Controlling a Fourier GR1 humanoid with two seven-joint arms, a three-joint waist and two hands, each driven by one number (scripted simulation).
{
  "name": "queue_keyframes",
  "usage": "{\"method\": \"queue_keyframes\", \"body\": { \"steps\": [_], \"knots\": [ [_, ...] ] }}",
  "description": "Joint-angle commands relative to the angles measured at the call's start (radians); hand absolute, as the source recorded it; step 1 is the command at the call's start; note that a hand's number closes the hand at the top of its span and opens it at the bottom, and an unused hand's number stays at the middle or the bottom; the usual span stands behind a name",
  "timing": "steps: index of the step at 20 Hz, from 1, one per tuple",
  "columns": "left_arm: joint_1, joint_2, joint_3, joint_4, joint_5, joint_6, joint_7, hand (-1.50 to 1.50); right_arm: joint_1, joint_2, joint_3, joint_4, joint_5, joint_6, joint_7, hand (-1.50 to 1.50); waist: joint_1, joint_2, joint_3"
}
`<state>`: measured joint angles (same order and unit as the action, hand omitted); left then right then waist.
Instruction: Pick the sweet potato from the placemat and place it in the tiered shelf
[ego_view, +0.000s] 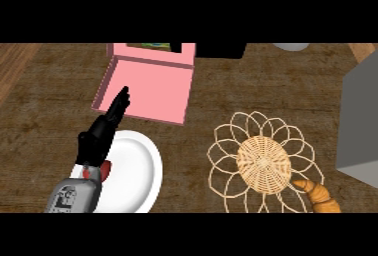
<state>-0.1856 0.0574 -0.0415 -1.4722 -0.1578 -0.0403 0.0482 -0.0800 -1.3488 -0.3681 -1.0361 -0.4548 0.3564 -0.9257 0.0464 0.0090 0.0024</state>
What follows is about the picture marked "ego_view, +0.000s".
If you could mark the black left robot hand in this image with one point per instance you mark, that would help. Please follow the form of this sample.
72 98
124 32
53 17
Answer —
101 131

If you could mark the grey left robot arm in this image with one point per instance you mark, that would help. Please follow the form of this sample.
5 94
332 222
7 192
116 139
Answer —
73 195

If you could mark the pink tiered shelf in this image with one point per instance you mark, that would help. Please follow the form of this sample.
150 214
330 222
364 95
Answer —
149 90

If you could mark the wicker flower placemat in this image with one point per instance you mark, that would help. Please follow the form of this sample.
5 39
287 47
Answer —
264 165

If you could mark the orange sweet potato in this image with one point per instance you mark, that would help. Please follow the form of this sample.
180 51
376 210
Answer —
321 197

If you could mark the red vegetable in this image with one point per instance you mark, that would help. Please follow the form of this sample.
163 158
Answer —
106 170

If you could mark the white plate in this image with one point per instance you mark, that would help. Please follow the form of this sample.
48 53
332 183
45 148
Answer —
134 173

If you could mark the green patterned item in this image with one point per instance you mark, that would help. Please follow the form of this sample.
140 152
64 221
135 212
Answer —
156 45

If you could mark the pale grey round object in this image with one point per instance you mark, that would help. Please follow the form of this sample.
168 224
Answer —
292 46

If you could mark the grey appliance block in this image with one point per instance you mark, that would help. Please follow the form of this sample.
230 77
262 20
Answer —
357 123

